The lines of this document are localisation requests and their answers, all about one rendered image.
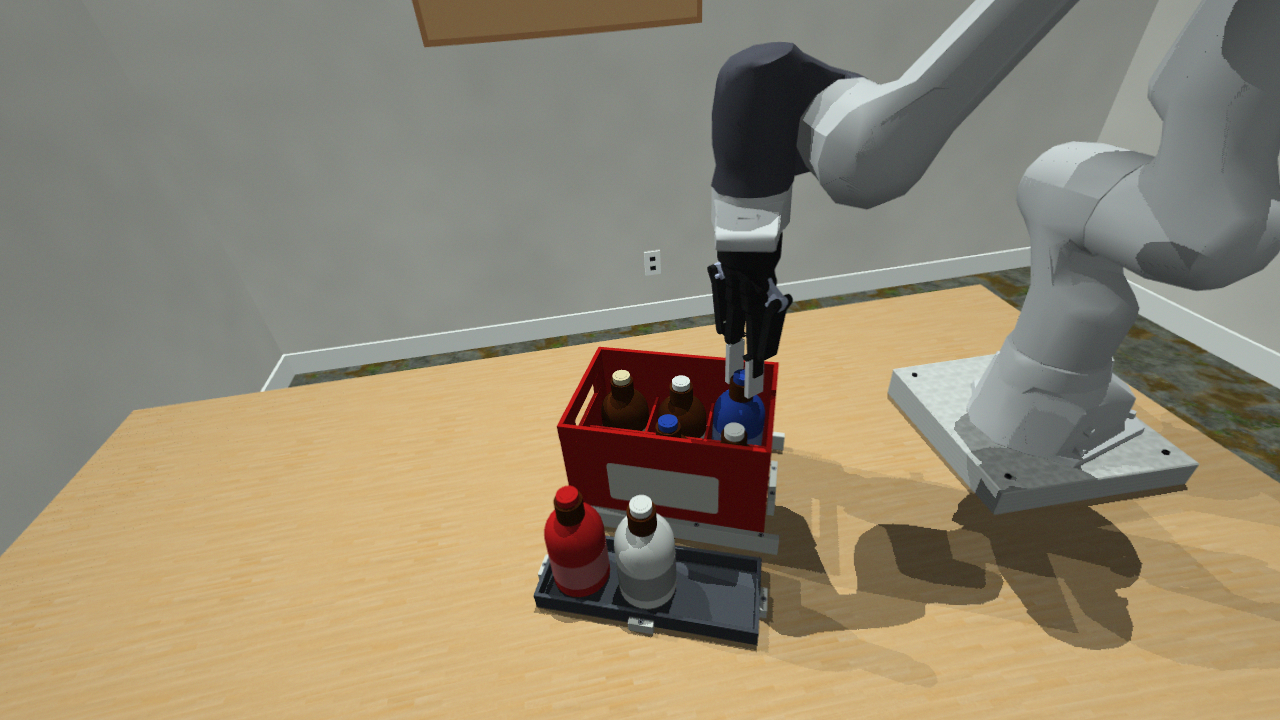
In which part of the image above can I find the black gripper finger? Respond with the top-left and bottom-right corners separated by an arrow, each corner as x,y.
707,263 -> 746,384
739,278 -> 794,398

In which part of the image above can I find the brown glass bottle with cream cap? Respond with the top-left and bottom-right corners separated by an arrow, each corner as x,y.
602,370 -> 649,430

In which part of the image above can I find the blue bottle with light blue label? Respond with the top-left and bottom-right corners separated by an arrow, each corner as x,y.
712,369 -> 765,445

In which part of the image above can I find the brown bottle with white cap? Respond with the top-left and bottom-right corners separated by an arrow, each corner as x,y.
721,423 -> 751,447
658,375 -> 707,439

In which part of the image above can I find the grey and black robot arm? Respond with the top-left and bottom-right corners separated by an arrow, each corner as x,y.
710,0 -> 1280,468

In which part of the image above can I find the brown bottle with blue cap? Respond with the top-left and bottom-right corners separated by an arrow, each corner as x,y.
655,414 -> 689,439

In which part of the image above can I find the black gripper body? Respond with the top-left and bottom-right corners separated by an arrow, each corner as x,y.
717,232 -> 783,304

